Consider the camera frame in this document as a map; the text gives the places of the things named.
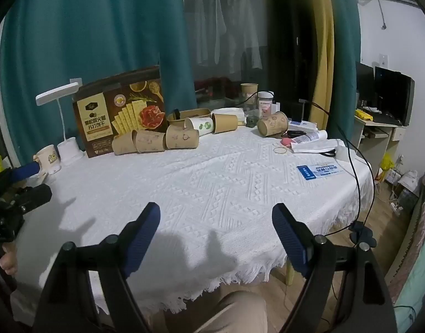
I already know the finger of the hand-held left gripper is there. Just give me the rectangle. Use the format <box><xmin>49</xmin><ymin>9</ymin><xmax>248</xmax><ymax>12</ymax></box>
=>
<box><xmin>9</xmin><ymin>161</ymin><xmax>47</xmax><ymax>185</ymax></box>
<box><xmin>9</xmin><ymin>184</ymin><xmax>53</xmax><ymax>213</ymax></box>

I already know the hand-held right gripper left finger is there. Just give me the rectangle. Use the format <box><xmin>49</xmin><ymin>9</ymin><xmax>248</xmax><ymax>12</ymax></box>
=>
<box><xmin>32</xmin><ymin>202</ymin><xmax>161</xmax><ymax>333</ymax></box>

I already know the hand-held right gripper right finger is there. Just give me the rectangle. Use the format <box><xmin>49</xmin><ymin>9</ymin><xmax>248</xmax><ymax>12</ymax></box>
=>
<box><xmin>271</xmin><ymin>203</ymin><xmax>397</xmax><ymax>333</ymax></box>

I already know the plain brown paper cup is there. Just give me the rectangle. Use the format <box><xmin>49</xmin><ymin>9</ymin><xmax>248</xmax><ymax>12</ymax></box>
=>
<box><xmin>211</xmin><ymin>113</ymin><xmax>238</xmax><ymax>134</ymax></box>
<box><xmin>112</xmin><ymin>130</ymin><xmax>139</xmax><ymax>155</ymax></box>

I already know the brown printed paper cup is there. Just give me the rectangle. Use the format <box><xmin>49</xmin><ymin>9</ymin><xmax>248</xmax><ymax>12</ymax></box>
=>
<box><xmin>166</xmin><ymin>124</ymin><xmax>200</xmax><ymax>150</ymax></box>
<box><xmin>257</xmin><ymin>111</ymin><xmax>289</xmax><ymax>137</ymax></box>
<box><xmin>132</xmin><ymin>130</ymin><xmax>166</xmax><ymax>153</ymax></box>

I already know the white green-print paper cup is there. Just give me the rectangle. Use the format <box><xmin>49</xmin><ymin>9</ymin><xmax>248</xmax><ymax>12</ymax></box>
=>
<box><xmin>184</xmin><ymin>117</ymin><xmax>213</xmax><ymax>136</ymax></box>

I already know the person's left hand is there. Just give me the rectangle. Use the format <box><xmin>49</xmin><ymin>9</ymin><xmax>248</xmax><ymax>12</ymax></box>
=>
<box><xmin>0</xmin><ymin>241</ymin><xmax>19</xmax><ymax>275</ymax></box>

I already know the white printed mug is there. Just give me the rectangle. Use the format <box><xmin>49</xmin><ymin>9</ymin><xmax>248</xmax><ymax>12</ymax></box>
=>
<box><xmin>34</xmin><ymin>144</ymin><xmax>62</xmax><ymax>175</ymax></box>

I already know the white desk lamp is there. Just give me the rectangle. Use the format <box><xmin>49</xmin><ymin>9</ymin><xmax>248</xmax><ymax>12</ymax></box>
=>
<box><xmin>35</xmin><ymin>82</ymin><xmax>85</xmax><ymax>166</ymax></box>

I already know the blue and white card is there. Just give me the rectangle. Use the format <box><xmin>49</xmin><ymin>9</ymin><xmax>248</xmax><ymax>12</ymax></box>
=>
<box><xmin>296</xmin><ymin>163</ymin><xmax>342</xmax><ymax>181</ymax></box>

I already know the white woven tablecloth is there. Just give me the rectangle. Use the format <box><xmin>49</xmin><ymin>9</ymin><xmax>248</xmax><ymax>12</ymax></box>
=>
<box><xmin>9</xmin><ymin>123</ymin><xmax>374</xmax><ymax>317</ymax></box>

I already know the white plastic bag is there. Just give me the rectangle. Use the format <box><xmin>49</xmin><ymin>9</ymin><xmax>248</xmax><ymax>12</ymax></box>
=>
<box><xmin>289</xmin><ymin>138</ymin><xmax>345</xmax><ymax>154</ymax></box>

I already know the clear plastic bottle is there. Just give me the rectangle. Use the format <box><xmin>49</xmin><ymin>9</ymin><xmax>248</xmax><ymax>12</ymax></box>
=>
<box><xmin>293</xmin><ymin>129</ymin><xmax>329</xmax><ymax>144</ymax></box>

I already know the brown cracker box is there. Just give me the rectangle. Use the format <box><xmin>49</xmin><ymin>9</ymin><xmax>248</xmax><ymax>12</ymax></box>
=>
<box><xmin>72</xmin><ymin>65</ymin><xmax>165</xmax><ymax>158</ymax></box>

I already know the pink patterned quilt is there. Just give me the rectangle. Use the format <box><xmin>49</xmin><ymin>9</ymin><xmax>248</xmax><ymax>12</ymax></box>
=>
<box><xmin>388</xmin><ymin>171</ymin><xmax>425</xmax><ymax>294</ymax></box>

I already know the black box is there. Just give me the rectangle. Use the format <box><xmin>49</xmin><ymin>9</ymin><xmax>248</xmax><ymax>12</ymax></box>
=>
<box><xmin>291</xmin><ymin>99</ymin><xmax>312</xmax><ymax>123</ymax></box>

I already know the light wooden desk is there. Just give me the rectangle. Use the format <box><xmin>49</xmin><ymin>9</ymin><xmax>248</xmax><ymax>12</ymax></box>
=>
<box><xmin>353</xmin><ymin>111</ymin><xmax>407</xmax><ymax>171</ymax></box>

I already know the white-lidded jar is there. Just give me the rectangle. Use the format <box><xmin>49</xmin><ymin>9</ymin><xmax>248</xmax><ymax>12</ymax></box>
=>
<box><xmin>257</xmin><ymin>91</ymin><xmax>274</xmax><ymax>116</ymax></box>

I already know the white tissue pack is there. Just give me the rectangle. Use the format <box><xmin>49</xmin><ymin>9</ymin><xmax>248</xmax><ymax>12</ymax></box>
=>
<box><xmin>217</xmin><ymin>107</ymin><xmax>247</xmax><ymax>123</ymax></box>

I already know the teal bedsheet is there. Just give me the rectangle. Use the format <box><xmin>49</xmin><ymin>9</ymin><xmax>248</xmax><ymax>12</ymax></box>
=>
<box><xmin>393</xmin><ymin>246</ymin><xmax>425</xmax><ymax>333</ymax></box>

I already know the teal curtain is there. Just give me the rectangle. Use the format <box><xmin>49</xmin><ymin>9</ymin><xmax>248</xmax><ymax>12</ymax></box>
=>
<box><xmin>0</xmin><ymin>0</ymin><xmax>198</xmax><ymax>168</ymax></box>
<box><xmin>327</xmin><ymin>0</ymin><xmax>361</xmax><ymax>148</ymax></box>

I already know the black monitor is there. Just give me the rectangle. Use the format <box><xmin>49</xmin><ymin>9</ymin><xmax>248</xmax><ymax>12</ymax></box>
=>
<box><xmin>355</xmin><ymin>60</ymin><xmax>375</xmax><ymax>102</ymax></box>
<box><xmin>373</xmin><ymin>66</ymin><xmax>416</xmax><ymax>127</ymax></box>

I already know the yellow curtain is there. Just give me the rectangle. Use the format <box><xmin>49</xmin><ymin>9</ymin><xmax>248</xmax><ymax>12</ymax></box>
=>
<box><xmin>305</xmin><ymin>0</ymin><xmax>342</xmax><ymax>133</ymax></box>

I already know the hanging white shirt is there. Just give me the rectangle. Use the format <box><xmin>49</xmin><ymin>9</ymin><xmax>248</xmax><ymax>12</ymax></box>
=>
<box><xmin>226</xmin><ymin>0</ymin><xmax>263</xmax><ymax>74</ymax></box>
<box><xmin>194</xmin><ymin>0</ymin><xmax>227</xmax><ymax>66</ymax></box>

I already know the black cable clip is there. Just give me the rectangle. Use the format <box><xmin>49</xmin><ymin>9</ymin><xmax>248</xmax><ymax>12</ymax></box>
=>
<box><xmin>348</xmin><ymin>221</ymin><xmax>377</xmax><ymax>249</ymax></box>

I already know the black cable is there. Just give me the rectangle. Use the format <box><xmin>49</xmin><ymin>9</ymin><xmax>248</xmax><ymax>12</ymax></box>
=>
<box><xmin>233</xmin><ymin>94</ymin><xmax>375</xmax><ymax>240</ymax></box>

